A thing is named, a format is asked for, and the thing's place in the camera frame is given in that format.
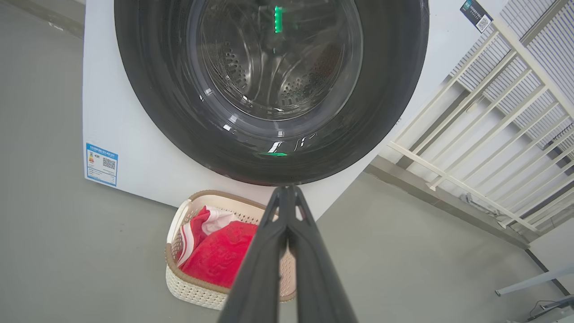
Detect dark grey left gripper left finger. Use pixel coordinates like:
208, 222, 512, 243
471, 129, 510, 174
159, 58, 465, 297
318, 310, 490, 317
217, 186, 288, 323

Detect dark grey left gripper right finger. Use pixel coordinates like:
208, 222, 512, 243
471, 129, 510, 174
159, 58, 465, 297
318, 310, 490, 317
287, 186, 359, 323

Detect red and white clothes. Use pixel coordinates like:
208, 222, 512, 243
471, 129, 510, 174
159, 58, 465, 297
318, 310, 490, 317
176, 205, 260, 289

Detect dark round glass washer door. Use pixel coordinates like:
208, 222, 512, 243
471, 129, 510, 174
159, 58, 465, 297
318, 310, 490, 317
114, 0, 430, 187

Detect cream perforated basket brown rim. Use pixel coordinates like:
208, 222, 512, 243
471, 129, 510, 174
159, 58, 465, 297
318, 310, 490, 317
165, 190, 298, 311

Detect stainless steel washing machine drum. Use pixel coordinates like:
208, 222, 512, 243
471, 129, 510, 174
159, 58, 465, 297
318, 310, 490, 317
197, 0, 356, 120

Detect white front-load washing machine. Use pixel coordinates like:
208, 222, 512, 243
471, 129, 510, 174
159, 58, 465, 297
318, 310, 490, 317
82, 0, 508, 221

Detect blue energy label sticker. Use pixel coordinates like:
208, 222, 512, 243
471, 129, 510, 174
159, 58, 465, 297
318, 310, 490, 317
85, 143, 119, 187

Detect white metal bar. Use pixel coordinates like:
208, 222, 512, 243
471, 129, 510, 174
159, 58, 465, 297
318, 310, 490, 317
495, 265, 574, 297

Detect black QR code sticker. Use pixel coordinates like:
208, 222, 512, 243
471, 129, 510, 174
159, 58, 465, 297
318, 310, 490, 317
460, 0, 494, 34

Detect white window blinds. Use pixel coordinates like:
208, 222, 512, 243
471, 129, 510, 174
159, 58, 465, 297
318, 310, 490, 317
451, 0, 574, 155

